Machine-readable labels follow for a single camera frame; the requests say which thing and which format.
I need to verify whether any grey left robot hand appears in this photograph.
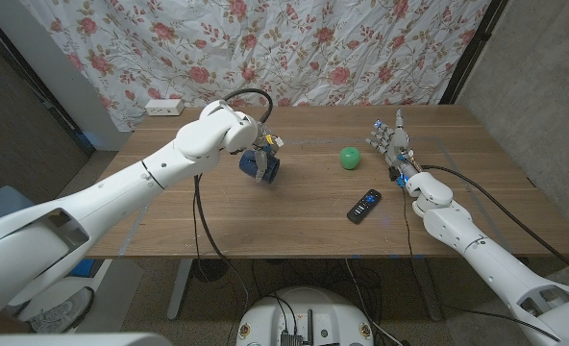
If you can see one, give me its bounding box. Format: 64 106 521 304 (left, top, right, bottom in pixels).
244 122 285 184

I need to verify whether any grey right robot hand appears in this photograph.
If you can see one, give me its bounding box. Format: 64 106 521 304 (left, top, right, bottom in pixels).
364 108 423 187

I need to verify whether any dark blue ceramic mug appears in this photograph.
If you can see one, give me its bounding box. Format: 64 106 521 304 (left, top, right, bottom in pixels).
238 149 282 185

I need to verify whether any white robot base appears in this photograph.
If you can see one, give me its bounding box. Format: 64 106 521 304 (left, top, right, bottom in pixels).
235 286 375 346

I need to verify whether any black TV remote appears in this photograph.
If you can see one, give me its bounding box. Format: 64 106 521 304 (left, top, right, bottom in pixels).
346 188 383 225

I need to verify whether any green apple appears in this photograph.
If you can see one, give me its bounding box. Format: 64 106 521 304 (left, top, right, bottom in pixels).
339 146 362 171

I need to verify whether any white power strip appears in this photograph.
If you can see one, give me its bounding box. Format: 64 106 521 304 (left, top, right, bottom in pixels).
144 98 186 117

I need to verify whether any black round floor disc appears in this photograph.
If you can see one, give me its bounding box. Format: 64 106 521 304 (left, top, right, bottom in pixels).
191 258 232 283

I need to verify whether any floral backdrop cloth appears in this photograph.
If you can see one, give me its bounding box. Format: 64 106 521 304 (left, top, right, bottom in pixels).
19 0 492 132

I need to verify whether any black backdrop stand pole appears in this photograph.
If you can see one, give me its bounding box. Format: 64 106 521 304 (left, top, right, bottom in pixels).
438 0 509 106

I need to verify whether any white table leg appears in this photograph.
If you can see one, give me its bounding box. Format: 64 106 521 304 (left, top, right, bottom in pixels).
166 258 194 322

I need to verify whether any grey table leg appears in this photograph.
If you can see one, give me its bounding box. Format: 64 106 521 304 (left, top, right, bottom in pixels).
408 257 445 322

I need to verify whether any white floor sheet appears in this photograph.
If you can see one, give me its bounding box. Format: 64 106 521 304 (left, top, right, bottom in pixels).
14 258 145 333

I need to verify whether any blue floor mat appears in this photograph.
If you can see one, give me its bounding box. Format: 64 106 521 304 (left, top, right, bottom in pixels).
67 259 96 279

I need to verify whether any white upright panel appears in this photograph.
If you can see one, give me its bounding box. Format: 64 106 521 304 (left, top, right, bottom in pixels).
0 0 132 152

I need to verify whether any grey sneaker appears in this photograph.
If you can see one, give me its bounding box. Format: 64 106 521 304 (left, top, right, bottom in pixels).
28 286 95 334

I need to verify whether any white robot chest shell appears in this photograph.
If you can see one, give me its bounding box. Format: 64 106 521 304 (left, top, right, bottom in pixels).
0 332 173 346

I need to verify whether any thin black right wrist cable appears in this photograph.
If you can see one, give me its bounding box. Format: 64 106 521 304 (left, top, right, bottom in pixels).
400 185 416 260

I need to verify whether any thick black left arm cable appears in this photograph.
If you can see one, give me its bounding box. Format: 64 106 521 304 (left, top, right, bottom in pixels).
191 87 275 309

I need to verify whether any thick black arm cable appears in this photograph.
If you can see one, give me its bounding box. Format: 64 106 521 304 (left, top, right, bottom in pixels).
421 164 569 284
191 87 275 309

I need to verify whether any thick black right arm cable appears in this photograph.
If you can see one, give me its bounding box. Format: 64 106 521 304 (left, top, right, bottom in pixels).
421 164 569 284

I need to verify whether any black floor cable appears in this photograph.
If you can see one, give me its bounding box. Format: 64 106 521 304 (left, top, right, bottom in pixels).
445 304 563 343

